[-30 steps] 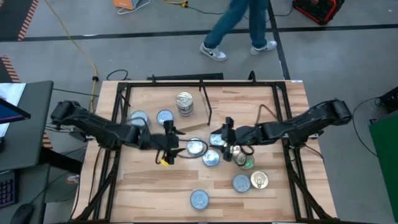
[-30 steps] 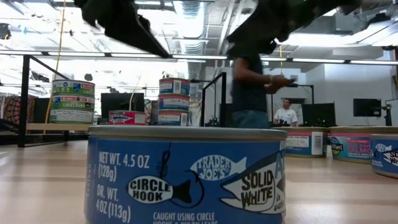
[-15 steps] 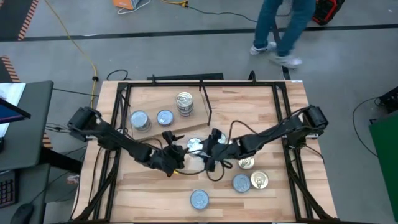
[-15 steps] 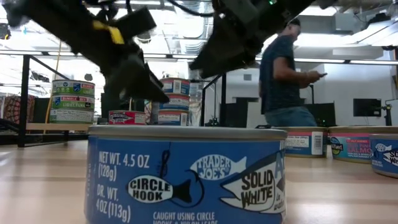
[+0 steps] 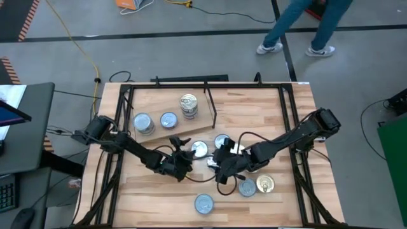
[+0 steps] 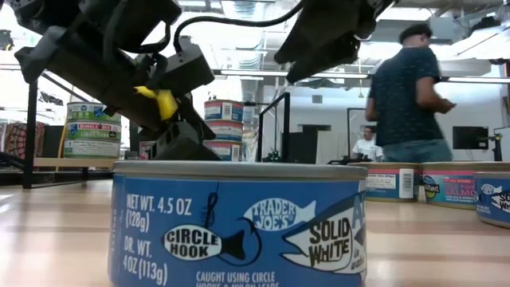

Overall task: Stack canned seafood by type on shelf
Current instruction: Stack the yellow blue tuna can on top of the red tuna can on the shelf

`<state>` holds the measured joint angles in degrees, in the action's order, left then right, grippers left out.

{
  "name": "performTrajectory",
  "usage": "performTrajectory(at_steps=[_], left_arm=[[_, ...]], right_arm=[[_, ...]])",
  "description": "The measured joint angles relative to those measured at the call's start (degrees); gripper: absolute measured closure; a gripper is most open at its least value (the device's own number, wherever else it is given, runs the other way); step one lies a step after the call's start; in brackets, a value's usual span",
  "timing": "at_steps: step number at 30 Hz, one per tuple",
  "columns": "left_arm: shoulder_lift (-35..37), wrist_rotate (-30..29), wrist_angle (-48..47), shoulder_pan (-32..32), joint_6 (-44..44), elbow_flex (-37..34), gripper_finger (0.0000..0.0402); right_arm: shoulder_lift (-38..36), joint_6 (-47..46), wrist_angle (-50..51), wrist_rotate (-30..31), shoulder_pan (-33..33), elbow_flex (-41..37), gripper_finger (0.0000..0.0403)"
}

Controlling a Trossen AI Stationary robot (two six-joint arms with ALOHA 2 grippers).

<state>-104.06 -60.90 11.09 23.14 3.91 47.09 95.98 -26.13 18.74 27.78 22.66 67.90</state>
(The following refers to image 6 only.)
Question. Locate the black ceiling spotlight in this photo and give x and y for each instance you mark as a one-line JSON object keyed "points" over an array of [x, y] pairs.
{"points": [[6, 40]]}

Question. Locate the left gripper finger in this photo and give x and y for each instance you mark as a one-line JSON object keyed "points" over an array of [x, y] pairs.
{"points": [[199, 123], [183, 147]]}

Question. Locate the grey wall vent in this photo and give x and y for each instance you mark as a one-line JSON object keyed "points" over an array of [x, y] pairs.
{"points": [[317, 99]]}

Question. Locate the black partition panel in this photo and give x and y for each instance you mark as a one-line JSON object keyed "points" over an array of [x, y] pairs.
{"points": [[304, 147]]}

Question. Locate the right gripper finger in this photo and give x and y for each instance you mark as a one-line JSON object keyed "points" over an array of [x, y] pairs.
{"points": [[326, 60], [315, 36]]}

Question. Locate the black wall monitor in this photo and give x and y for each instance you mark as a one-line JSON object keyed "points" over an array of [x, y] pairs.
{"points": [[470, 137]]}

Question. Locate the person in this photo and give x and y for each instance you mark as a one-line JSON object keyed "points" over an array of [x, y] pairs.
{"points": [[366, 147], [406, 99]]}

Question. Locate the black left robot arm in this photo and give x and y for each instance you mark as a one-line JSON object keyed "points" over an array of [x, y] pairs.
{"points": [[131, 20]]}

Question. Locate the black background robot arm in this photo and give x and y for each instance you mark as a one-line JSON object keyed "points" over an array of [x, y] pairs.
{"points": [[342, 160]]}

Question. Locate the large silver spiral duct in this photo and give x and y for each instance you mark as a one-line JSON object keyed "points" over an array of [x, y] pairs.
{"points": [[249, 60]]}

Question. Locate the light wooden shelf board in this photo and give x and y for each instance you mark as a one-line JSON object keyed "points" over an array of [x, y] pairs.
{"points": [[60, 162]]}

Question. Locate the dark cabinet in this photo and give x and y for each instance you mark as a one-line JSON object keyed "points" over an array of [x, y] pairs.
{"points": [[53, 141]]}

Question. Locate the yellow tape tag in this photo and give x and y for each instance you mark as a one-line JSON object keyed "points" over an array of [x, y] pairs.
{"points": [[165, 103]]}

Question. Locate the black tripod stand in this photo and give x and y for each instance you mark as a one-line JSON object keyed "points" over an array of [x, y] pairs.
{"points": [[497, 149]]}

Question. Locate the blue albacore tuna can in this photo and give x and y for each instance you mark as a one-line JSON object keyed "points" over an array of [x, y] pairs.
{"points": [[239, 239], [494, 203]]}

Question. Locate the green white light tuna can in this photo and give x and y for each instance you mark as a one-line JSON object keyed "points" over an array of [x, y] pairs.
{"points": [[91, 149], [91, 131], [87, 113]]}

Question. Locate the black metal shelf frame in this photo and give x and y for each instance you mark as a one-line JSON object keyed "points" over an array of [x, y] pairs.
{"points": [[30, 131]]}

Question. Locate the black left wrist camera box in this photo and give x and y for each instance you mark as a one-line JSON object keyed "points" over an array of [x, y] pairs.
{"points": [[187, 68]]}

